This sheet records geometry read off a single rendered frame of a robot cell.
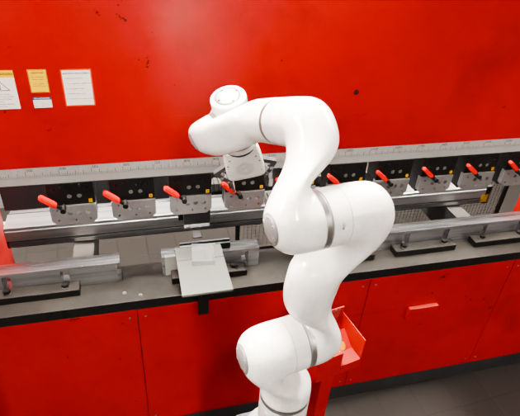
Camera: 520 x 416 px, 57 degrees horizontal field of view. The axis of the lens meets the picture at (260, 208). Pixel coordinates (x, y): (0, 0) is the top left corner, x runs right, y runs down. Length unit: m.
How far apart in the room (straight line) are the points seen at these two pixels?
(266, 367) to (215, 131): 0.50
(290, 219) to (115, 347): 1.45
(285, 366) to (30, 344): 1.22
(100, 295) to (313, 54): 1.16
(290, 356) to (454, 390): 2.00
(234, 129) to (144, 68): 0.59
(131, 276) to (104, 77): 0.82
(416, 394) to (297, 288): 2.04
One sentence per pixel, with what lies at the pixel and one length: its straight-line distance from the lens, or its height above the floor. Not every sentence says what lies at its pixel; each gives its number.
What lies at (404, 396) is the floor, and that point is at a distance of 2.83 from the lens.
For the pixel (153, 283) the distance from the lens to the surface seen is 1.95.
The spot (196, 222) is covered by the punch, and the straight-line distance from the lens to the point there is 1.86.
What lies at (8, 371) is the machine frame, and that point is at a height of 0.59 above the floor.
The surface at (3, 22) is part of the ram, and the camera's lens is 1.54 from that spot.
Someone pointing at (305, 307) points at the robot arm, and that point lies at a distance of 0.91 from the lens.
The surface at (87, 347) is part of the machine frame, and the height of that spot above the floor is 0.66.
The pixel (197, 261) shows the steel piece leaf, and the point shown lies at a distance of 1.81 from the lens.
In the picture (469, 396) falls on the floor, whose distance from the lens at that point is 2.97.
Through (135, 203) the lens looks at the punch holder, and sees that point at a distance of 1.74.
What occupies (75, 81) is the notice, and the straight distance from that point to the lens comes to 1.56.
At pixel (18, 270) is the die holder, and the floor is 0.97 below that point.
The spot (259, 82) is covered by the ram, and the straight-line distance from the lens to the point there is 1.61.
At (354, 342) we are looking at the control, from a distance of 1.97.
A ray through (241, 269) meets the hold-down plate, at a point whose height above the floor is 0.90.
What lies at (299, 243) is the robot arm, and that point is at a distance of 0.73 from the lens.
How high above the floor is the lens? 2.19
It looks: 34 degrees down
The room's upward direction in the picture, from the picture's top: 4 degrees clockwise
